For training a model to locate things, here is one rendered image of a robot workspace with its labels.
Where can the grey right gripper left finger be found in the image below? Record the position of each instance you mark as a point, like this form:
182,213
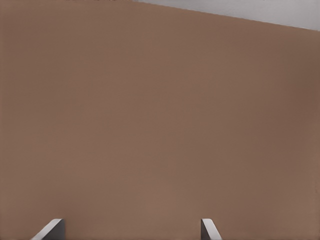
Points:
54,231

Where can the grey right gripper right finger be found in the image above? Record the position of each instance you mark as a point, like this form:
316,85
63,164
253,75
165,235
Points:
209,232

